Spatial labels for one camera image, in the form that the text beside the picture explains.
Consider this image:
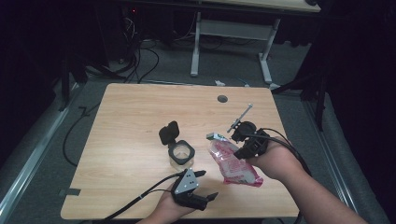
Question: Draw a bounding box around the bundle of black cables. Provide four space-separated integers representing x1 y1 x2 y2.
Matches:
116 6 162 85

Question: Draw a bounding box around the grey metal floor rail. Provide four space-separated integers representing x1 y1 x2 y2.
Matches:
303 99 359 214
0 83 85 224

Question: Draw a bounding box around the black tripod stand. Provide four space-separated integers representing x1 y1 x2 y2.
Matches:
270 66 332 132

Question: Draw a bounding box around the person's left hand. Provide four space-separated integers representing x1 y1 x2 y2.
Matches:
153 186 194 220

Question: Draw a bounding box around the hand-held gripper cable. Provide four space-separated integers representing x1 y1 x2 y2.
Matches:
99 172 188 224
244 127 313 224

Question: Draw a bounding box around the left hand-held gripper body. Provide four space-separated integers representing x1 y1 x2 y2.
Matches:
171 168 209 211

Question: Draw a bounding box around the dark tape strip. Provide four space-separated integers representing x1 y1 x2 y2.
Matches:
59 188 82 197

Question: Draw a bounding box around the right hand-held gripper cable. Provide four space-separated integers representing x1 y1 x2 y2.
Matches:
244 127 313 224

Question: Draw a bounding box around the left hand-held gripper cable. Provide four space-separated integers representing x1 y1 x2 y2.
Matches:
99 172 188 224

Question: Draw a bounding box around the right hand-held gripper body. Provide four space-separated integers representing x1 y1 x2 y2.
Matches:
226 103 271 160

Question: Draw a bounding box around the pink bag of white granules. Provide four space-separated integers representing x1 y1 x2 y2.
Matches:
205 132 264 188

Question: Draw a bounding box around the person's right hand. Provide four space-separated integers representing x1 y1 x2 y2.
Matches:
248 138 307 182

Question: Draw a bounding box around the black metal stand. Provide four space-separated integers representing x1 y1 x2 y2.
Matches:
58 46 89 112

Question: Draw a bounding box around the glass jar with black lid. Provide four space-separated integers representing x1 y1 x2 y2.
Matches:
158 120 196 172

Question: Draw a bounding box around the desk with white metal frame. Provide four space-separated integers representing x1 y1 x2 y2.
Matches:
124 0 321 91

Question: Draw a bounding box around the black floor cable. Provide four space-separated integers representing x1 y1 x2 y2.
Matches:
62 102 102 167

